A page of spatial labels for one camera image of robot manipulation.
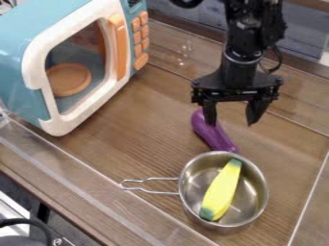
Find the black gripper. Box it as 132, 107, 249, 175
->
192, 53, 283, 126

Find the purple toy eggplant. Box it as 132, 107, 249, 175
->
192, 110, 239, 153

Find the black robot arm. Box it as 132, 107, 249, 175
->
192, 0, 287, 126

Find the orange microwave turntable plate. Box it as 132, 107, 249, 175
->
47, 62, 91, 97

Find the blue toy microwave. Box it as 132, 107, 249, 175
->
0, 0, 150, 136

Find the silver pot with wire handle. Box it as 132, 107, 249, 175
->
120, 151, 269, 234

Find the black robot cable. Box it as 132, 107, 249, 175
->
169, 0, 285, 75

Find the black cable lower left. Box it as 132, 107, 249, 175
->
0, 217, 54, 246

